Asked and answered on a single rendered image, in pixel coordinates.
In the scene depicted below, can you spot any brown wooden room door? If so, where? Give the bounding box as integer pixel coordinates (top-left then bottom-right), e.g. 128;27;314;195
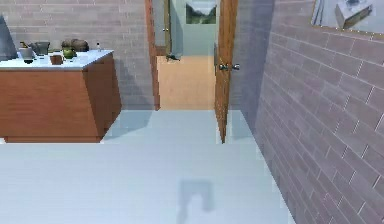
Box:
213;0;240;145

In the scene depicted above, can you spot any framed green landscape picture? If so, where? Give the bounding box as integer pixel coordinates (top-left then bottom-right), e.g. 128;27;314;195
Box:
185;0;218;25

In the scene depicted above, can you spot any brown bread loaf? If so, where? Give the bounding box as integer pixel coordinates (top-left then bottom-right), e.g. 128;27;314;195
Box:
61;38;90;53

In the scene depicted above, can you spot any green apple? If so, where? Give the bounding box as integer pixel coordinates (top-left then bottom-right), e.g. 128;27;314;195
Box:
62;47;78;60

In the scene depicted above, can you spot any brown wooden kitchen counter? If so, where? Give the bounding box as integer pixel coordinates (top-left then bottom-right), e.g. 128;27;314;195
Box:
0;49;123;144

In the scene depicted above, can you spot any brown wooden cup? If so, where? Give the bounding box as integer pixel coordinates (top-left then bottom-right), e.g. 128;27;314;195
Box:
49;53;64;66

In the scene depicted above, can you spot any dark grey pot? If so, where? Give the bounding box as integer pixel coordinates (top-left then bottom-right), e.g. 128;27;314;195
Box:
29;41;51;56

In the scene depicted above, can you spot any grey cone-shaped object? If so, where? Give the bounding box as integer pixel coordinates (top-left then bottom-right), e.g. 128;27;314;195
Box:
0;14;19;62

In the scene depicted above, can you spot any framed grey wall picture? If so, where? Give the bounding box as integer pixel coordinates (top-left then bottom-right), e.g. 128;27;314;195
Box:
310;0;384;35

